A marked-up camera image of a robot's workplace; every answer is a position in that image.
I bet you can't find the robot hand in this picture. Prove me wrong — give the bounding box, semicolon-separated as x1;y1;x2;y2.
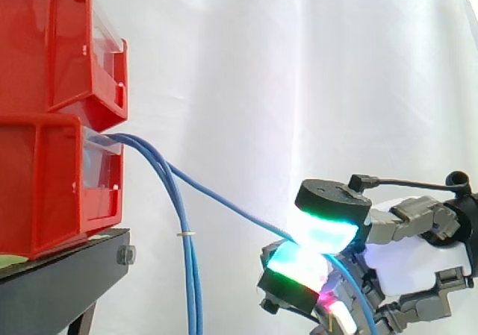
256;178;474;335

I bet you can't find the red bin with clear plate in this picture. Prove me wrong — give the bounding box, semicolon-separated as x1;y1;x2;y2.
0;0;129;133
0;113;125;262

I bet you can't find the blue cable bundle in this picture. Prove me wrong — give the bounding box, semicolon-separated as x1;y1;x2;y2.
107;132;205;335

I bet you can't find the thin black cable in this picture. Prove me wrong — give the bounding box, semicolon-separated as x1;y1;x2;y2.
348;170;471;193

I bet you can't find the black stand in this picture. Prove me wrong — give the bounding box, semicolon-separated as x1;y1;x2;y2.
0;228;137;335

